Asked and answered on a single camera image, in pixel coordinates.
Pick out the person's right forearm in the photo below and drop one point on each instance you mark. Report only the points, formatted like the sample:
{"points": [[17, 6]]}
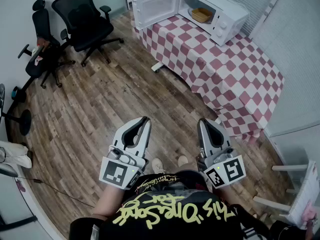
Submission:
{"points": [[230, 195]]}

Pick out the black floor stand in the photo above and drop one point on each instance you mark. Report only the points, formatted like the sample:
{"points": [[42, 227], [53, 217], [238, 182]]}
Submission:
{"points": [[25, 121]]}

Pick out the person's left beige shoe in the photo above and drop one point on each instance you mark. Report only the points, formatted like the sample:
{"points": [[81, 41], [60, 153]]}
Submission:
{"points": [[158, 165]]}

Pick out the white table leg with caster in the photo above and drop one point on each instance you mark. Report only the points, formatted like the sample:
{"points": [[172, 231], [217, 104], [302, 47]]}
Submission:
{"points": [[157, 66]]}

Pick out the white red bag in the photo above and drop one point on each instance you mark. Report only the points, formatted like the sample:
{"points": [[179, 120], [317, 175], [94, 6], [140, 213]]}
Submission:
{"points": [[37, 56]]}

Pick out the person's right beige shoe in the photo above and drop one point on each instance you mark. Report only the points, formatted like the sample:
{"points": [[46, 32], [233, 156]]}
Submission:
{"points": [[182, 160]]}

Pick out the person's left forearm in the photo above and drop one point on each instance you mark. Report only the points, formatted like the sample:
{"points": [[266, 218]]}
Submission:
{"points": [[107, 204]]}

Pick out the person's black printed shirt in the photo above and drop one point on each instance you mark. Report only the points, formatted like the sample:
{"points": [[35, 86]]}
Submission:
{"points": [[175, 216]]}

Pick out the teal tape roll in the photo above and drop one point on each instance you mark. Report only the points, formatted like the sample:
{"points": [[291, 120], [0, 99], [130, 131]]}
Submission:
{"points": [[15, 92]]}

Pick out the tan rectangular container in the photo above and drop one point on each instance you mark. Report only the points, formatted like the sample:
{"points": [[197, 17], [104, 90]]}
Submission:
{"points": [[201, 15]]}

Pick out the small black office chair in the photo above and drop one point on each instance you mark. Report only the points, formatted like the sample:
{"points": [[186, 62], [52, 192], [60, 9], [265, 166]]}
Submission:
{"points": [[43, 34]]}

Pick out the large black office chair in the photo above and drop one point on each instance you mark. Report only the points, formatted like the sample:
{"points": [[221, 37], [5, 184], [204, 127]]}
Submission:
{"points": [[85, 21]]}

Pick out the white microwave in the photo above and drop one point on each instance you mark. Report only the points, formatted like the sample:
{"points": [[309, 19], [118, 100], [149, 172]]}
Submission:
{"points": [[225, 11]]}

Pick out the white wooden chair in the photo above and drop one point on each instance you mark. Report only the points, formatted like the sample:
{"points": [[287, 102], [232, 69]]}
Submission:
{"points": [[300, 199]]}

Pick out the pink soft item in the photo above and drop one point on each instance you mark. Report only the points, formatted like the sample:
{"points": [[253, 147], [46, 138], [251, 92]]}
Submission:
{"points": [[309, 212]]}

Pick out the white cloth bundle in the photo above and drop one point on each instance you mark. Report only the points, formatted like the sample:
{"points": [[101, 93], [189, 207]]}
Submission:
{"points": [[15, 154]]}

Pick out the red white checkered tablecloth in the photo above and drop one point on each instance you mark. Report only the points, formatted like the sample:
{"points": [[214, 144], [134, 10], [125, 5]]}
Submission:
{"points": [[225, 69]]}

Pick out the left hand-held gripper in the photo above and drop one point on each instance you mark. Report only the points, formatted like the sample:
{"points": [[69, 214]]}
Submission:
{"points": [[113, 171]]}

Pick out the person's beige shoe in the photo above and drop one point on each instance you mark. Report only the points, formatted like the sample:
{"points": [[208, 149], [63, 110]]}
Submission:
{"points": [[158, 165], [182, 160]]}

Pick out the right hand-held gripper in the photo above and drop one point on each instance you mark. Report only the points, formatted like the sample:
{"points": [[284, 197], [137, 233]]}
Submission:
{"points": [[228, 170]]}

